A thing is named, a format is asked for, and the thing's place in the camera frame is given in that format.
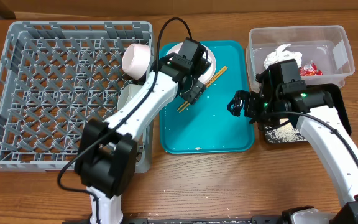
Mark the grey bowl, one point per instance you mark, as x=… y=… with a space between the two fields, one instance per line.
x=127 y=94

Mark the large white plate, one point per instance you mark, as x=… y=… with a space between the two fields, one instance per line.
x=209 y=73

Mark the black tray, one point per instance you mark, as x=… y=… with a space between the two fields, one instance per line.
x=335 y=92

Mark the pink shallow bowl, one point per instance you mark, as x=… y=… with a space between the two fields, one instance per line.
x=135 y=60

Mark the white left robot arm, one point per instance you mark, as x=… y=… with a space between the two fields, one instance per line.
x=107 y=155

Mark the grey dish rack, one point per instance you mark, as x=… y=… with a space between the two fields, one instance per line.
x=54 y=77

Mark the spilled white rice grains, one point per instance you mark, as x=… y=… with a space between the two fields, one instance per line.
x=285 y=134

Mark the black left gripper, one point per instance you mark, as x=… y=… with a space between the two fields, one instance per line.
x=194 y=94

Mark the teal plastic tray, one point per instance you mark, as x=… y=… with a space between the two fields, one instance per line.
x=207 y=126

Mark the white paper napkin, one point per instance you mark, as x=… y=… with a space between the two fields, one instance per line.
x=281 y=54

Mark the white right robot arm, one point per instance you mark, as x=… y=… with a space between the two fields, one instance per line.
x=318 y=113

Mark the red strawberry cake wrapper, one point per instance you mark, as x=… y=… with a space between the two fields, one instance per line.
x=310 y=69

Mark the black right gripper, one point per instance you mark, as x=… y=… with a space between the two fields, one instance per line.
x=248 y=104

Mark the clear plastic waste bin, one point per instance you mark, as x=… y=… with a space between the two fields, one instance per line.
x=327 y=47

